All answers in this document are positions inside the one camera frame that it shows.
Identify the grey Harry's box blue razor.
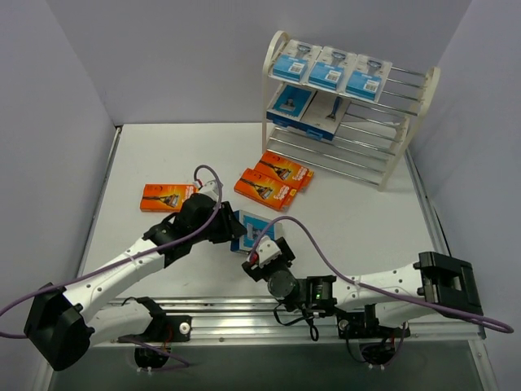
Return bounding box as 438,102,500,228
300,91,351,142

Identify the clear Gillette blister pack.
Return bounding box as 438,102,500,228
271,39,322,83
308,46,357,92

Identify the white Gillette Skinguard razor pack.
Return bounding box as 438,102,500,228
345,54,392,103

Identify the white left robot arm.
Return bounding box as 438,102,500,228
24,194,247,371

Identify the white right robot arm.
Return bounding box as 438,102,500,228
242,236,483,336

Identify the cream metal-rod shelf rack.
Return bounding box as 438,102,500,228
261,30,440,191

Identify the orange Gillette Fusion5 box left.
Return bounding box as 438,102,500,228
139,184,198,213

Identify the orange gillette fusion5 box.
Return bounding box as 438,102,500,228
254,152,314,191
234,169,297,212
139,184,198,213

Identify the orange Gillette Fusion5 box middle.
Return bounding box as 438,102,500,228
234,169,297,212

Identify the orange Gillette Fusion5 box right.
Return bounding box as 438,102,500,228
254,152,314,191

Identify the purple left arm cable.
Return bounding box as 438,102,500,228
0,165,225,371

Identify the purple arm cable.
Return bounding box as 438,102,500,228
250,216,514,363
0,165,225,371

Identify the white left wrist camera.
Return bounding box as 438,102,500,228
193,179,221,201

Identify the aluminium mounting rail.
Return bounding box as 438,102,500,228
88,297,484,348

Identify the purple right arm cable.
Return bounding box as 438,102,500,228
250,216,514,363

